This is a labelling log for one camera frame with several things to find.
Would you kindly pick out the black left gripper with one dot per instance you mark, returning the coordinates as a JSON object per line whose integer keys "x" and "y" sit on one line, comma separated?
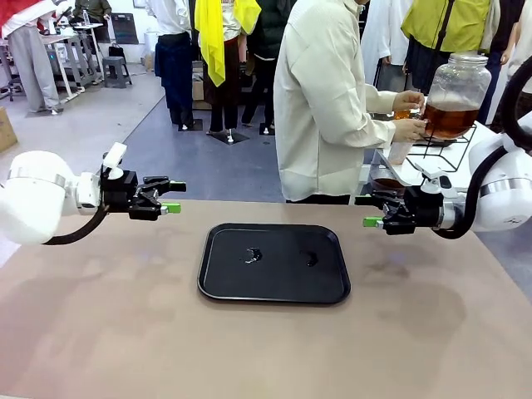
{"x": 118, "y": 191}

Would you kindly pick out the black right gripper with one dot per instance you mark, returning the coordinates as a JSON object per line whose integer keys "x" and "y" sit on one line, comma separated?
{"x": 426, "y": 210}

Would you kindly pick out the left forearm in cream sleeve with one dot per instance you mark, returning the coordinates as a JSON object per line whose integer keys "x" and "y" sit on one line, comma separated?
{"x": 380, "y": 99}

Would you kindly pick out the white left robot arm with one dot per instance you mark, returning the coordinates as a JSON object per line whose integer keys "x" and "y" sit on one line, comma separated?
{"x": 33, "y": 195}

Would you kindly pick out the right forearm in cream sleeve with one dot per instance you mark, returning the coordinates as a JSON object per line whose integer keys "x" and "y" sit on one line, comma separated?
{"x": 365, "y": 131}

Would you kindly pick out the person's right hand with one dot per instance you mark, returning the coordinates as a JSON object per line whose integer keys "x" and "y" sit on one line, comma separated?
{"x": 409, "y": 131}

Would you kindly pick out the person's left hand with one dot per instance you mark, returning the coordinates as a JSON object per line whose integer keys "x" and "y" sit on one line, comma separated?
{"x": 409, "y": 100}

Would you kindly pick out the white side table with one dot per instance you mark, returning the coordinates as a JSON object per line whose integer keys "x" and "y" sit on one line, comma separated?
{"x": 399, "y": 171}

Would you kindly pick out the water puddle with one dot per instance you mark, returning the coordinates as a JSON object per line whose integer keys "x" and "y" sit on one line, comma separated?
{"x": 252, "y": 255}
{"x": 311, "y": 259}

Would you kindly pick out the cardboard box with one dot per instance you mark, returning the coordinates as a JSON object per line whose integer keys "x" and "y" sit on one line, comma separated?
{"x": 198, "y": 93}
{"x": 7, "y": 131}

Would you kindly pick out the mannequin white shirt navy skirt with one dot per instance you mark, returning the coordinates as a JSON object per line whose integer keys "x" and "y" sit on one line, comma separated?
{"x": 174, "y": 66}

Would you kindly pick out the person in cream shirt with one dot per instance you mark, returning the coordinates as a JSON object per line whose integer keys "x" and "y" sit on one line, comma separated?
{"x": 316, "y": 104}

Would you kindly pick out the grey plastic stool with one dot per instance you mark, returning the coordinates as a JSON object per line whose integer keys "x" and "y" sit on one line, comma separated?
{"x": 116, "y": 63}

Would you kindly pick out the black serving tray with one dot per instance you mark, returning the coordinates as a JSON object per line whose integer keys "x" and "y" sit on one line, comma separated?
{"x": 274, "y": 282}

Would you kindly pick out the glass tea dispenser jar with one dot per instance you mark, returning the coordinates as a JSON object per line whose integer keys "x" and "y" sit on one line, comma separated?
{"x": 457, "y": 83}

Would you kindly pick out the black bag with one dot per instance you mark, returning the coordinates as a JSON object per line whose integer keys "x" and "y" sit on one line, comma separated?
{"x": 116, "y": 50}

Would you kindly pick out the mannequin with yellow scarf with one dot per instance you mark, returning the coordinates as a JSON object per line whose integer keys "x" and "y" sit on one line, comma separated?
{"x": 210, "y": 41}

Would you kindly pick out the black board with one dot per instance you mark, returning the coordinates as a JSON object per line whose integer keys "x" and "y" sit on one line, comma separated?
{"x": 124, "y": 28}

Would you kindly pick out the person in grey trousers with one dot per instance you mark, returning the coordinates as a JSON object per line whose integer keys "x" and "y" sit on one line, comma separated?
{"x": 33, "y": 66}

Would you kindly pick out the grey metal workbench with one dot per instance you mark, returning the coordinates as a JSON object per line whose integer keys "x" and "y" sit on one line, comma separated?
{"x": 62, "y": 38}

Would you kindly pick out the clear water bottle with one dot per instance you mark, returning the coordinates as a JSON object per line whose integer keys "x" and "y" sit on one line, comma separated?
{"x": 85, "y": 17}

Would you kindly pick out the person in dark green top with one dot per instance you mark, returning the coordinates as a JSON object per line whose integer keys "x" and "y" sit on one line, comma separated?
{"x": 95, "y": 8}

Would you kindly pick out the mannequin in black coat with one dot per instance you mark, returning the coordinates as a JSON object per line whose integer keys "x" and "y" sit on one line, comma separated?
{"x": 270, "y": 33}

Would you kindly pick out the mannequin in lime jacket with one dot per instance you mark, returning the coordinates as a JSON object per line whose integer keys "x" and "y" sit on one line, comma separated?
{"x": 457, "y": 21}

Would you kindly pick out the person in beige top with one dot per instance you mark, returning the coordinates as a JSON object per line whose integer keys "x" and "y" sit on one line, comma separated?
{"x": 523, "y": 41}

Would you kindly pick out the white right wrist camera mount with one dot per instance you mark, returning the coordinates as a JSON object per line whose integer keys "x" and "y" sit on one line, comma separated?
{"x": 432, "y": 176}

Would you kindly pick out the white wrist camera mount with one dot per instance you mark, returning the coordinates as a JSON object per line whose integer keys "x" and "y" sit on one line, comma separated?
{"x": 432, "y": 176}
{"x": 114, "y": 156}

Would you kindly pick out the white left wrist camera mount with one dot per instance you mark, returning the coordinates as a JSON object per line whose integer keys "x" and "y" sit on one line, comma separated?
{"x": 114, "y": 156}

